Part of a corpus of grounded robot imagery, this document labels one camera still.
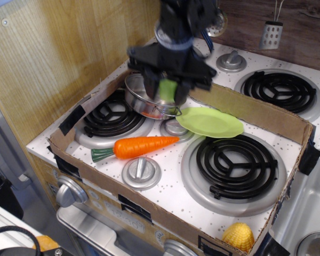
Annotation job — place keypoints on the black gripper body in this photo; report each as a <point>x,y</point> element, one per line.
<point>174,65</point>

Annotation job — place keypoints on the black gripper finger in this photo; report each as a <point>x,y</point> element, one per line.
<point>183,88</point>
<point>151,82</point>

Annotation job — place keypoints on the light green toy broccoli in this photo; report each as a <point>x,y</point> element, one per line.
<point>167,89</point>

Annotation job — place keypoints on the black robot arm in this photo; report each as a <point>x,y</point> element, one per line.
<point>181,21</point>

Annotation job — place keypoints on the small silver metal pan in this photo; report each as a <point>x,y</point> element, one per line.
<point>137,99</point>

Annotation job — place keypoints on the middle silver stove knob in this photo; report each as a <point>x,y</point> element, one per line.
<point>172,128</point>

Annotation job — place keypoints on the silver stove knob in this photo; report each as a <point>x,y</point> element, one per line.
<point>231,62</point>
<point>141,173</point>
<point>172,128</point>

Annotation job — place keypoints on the light green plastic plate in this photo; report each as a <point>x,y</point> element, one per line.
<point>210,122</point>

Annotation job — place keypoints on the hanging silver strainer ladle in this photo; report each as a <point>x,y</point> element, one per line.
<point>219,26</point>

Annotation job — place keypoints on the back silver stove knob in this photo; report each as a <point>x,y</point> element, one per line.
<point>231,62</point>

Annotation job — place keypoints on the front left black burner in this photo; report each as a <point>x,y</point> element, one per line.
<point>112,117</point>

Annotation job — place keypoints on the brown cardboard fence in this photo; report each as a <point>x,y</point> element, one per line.
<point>181,207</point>

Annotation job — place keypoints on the orange toy carrot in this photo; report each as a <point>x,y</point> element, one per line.
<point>133,147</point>

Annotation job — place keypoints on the hanging silver grater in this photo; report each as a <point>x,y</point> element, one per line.
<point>272,31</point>

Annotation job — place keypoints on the front silver stove knob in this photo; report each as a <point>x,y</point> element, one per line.
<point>141,173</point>

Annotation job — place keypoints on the front right black burner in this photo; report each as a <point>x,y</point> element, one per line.
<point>236,168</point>

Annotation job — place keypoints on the back right black burner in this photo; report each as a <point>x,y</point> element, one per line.
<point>284,90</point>

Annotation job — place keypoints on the silver oven front knob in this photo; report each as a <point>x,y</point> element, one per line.
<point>70,192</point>

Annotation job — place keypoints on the silver oven knob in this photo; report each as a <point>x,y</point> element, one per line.
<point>70,192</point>
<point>175,248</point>

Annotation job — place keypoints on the yellow toy corn cob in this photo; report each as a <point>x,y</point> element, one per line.
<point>240,236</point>

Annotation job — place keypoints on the silver toy sink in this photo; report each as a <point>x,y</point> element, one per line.
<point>297,228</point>

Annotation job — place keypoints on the orange object bottom left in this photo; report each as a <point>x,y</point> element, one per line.
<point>46,243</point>

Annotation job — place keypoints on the silver oven door handle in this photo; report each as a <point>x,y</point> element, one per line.
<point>101,234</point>

